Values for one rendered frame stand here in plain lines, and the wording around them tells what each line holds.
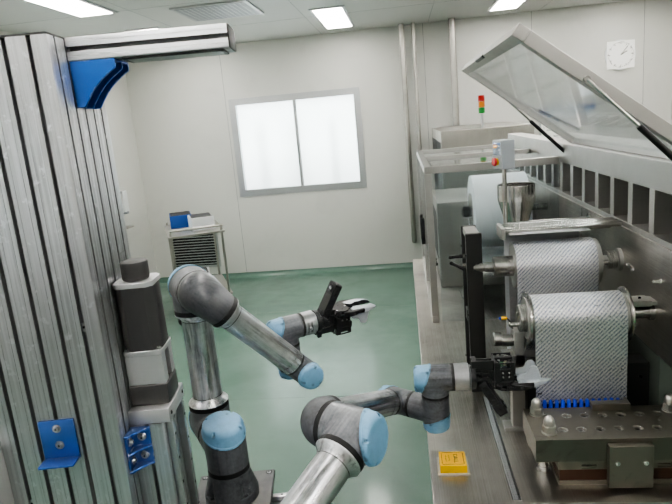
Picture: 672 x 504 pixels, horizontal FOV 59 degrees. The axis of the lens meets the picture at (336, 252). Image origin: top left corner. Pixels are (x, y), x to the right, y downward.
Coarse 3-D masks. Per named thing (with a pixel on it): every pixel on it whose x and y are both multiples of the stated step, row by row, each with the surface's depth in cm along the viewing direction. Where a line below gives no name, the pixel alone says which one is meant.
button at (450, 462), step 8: (440, 456) 159; (448, 456) 159; (456, 456) 159; (464, 456) 158; (440, 464) 156; (448, 464) 155; (456, 464) 155; (464, 464) 155; (440, 472) 156; (448, 472) 155; (456, 472) 155; (464, 472) 155
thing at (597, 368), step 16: (544, 352) 159; (560, 352) 158; (576, 352) 158; (592, 352) 158; (608, 352) 157; (624, 352) 157; (544, 368) 160; (560, 368) 159; (576, 368) 159; (592, 368) 159; (608, 368) 158; (624, 368) 158; (544, 384) 161; (560, 384) 160; (576, 384) 160; (592, 384) 160; (608, 384) 159; (624, 384) 159; (560, 400) 161
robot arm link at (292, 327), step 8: (272, 320) 181; (280, 320) 180; (288, 320) 181; (296, 320) 182; (304, 320) 182; (272, 328) 178; (280, 328) 179; (288, 328) 180; (296, 328) 181; (304, 328) 182; (288, 336) 180; (296, 336) 182
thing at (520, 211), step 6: (510, 204) 222; (516, 204) 221; (522, 204) 221; (528, 204) 222; (510, 210) 224; (516, 210) 222; (522, 210) 222; (528, 210) 223; (510, 216) 225; (516, 216) 224; (522, 216) 224; (528, 216) 225
